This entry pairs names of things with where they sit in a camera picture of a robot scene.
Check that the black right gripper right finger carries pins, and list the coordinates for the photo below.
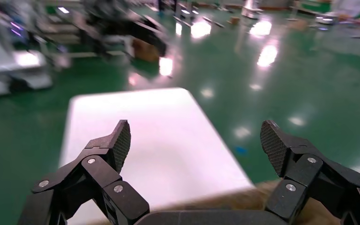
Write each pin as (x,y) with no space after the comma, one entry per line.
(304,174)

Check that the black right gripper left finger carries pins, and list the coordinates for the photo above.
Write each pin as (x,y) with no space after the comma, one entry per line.
(105,174)

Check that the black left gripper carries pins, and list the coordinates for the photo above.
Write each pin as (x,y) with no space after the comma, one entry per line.
(108,18)

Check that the small brown cardboard carton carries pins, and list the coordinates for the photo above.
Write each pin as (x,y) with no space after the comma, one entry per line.
(146,51)

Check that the brown cardboard box with dividers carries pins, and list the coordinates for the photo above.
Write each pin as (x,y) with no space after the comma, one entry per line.
(245,202)

